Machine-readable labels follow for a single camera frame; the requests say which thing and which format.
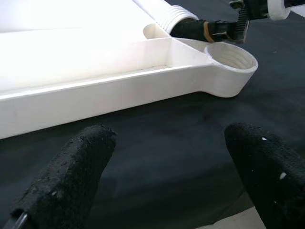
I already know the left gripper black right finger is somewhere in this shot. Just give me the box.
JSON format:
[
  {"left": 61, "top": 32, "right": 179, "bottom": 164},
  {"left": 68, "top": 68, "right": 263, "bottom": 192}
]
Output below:
[{"left": 224, "top": 122, "right": 305, "bottom": 229}]

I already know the white plastic children table top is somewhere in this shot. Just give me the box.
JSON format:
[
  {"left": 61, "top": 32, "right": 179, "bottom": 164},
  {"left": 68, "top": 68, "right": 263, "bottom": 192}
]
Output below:
[{"left": 0, "top": 0, "right": 259, "bottom": 140}]

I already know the orange rubber band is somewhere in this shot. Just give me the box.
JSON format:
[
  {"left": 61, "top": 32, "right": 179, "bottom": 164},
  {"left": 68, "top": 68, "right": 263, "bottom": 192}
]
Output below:
[{"left": 202, "top": 21, "right": 214, "bottom": 44}]

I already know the black tablecloth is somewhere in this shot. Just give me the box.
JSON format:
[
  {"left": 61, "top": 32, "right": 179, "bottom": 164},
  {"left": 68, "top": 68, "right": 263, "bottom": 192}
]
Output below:
[{"left": 0, "top": 0, "right": 305, "bottom": 229}]

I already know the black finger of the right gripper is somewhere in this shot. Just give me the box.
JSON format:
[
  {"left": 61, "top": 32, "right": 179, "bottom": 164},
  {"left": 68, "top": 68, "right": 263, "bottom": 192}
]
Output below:
[{"left": 170, "top": 18, "right": 215, "bottom": 44}]

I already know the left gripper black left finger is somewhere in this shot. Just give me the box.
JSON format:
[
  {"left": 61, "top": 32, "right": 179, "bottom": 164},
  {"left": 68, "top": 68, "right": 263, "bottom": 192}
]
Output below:
[{"left": 10, "top": 124, "right": 117, "bottom": 229}]

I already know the white plastic table leg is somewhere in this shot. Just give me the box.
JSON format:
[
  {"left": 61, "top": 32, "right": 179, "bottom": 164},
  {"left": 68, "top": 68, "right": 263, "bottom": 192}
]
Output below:
[{"left": 132, "top": 0, "right": 199, "bottom": 33}]

